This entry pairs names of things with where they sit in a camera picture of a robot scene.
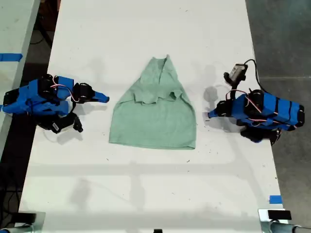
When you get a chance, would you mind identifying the pale green t-shirt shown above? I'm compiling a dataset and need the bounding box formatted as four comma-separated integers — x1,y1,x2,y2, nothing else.
108,54,197,150

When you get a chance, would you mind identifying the long blue tape strip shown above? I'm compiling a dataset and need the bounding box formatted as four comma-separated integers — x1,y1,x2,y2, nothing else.
0,53,24,62

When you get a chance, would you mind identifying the small black box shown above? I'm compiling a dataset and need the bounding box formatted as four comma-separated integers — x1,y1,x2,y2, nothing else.
267,210,292,221
17,212,37,223

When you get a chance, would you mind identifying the silver metal clamp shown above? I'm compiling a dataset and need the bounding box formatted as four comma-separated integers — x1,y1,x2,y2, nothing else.
0,211,47,233
258,208,311,233

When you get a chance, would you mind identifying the black camera box white label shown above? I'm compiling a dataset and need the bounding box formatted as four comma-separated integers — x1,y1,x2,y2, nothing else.
224,63,249,86
49,118,84,134

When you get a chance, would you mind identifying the black camera cable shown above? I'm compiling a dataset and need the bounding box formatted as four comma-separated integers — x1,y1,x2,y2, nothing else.
243,59,269,93

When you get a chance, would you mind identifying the black floor cable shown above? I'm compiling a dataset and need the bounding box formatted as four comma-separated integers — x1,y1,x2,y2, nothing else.
0,185,22,220
28,22,54,47

